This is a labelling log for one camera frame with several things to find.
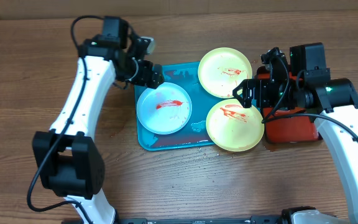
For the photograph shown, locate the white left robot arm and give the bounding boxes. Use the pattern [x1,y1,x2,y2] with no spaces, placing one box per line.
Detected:
[32,16,164,223]

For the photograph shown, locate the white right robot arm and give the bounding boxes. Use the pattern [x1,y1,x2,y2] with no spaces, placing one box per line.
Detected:
[232,42,358,223]

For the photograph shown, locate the red black-rimmed tray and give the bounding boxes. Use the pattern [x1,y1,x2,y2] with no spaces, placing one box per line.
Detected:
[255,66,321,144]

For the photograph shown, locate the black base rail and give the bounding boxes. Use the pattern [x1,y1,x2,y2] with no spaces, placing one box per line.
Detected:
[113,215,293,224]

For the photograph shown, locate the light blue plate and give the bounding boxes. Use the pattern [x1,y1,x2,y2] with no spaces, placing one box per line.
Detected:
[136,83,192,135]

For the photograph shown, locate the yellow plate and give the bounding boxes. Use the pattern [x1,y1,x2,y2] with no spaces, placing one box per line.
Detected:
[198,47,253,98]
[206,99,265,152]

